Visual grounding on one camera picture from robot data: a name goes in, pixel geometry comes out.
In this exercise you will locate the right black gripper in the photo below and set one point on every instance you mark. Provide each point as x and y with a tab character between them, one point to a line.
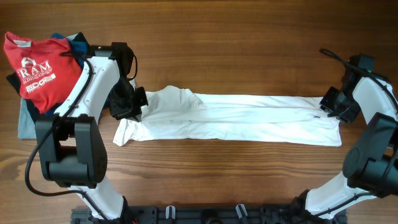
326	106

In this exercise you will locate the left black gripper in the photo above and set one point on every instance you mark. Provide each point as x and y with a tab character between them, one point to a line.
134	112

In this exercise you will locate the white t-shirt black print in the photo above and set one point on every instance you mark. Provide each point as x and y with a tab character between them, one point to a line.
179	113

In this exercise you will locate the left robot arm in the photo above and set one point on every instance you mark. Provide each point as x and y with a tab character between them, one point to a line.
70	156

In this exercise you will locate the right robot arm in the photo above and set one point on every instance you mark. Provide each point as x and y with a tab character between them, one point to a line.
370	167

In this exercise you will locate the navy blue folded shirt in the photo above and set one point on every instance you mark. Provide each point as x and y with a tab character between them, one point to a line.
78	43

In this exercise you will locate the red folded printed t-shirt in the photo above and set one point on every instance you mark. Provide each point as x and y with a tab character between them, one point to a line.
46	77

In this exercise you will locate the black folded shirt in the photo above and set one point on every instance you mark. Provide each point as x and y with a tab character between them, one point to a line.
16	84

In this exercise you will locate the grey folded shirt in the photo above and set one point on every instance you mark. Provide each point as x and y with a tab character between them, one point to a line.
28	112

